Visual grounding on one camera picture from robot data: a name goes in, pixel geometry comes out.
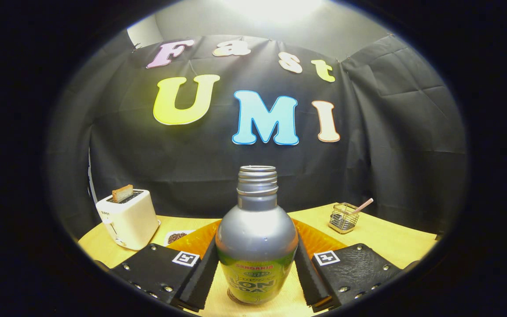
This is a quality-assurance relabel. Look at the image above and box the white divided dish of beans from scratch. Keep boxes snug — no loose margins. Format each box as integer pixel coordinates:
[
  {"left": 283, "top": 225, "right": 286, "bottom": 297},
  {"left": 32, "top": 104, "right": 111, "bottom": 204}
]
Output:
[{"left": 164, "top": 229, "right": 196, "bottom": 246}]

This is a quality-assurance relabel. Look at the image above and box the white toaster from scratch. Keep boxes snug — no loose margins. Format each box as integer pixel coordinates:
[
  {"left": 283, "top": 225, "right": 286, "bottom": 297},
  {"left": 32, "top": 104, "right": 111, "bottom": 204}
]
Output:
[{"left": 96, "top": 189, "right": 161, "bottom": 251}]

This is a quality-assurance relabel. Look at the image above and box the wire basket holder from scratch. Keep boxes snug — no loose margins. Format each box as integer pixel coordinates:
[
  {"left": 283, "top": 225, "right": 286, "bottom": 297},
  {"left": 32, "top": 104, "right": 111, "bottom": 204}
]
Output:
[{"left": 329, "top": 203, "right": 360, "bottom": 234}]

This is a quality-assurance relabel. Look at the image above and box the silver bottle with green label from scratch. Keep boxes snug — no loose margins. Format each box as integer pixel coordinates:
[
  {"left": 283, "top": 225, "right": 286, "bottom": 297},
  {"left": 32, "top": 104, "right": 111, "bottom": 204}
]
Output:
[{"left": 215, "top": 165, "right": 299, "bottom": 305}]

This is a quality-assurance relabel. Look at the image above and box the toast slice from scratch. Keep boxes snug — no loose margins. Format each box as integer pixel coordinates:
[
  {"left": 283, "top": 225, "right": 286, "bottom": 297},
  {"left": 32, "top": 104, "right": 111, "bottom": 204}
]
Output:
[{"left": 112, "top": 184, "right": 134, "bottom": 203}]

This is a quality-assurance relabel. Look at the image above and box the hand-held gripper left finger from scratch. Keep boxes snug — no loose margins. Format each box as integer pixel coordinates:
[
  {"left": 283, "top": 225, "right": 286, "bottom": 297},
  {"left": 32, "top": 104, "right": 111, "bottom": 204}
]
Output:
[{"left": 112, "top": 220, "right": 222, "bottom": 313}]

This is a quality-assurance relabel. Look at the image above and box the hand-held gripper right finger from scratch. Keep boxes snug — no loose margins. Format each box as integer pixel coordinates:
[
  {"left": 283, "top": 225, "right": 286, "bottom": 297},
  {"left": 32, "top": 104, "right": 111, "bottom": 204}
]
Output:
[{"left": 292, "top": 219, "right": 406, "bottom": 313}]

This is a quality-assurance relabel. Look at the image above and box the pink striped straw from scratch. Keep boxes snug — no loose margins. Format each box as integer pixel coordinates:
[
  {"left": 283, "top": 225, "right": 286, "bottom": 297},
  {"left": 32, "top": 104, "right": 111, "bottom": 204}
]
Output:
[{"left": 353, "top": 198, "right": 374, "bottom": 215}]

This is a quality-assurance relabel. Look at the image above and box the wooden table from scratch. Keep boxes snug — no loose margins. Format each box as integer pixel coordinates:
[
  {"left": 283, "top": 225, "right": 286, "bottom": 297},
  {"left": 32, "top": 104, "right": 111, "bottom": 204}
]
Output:
[{"left": 77, "top": 203, "right": 438, "bottom": 317}]

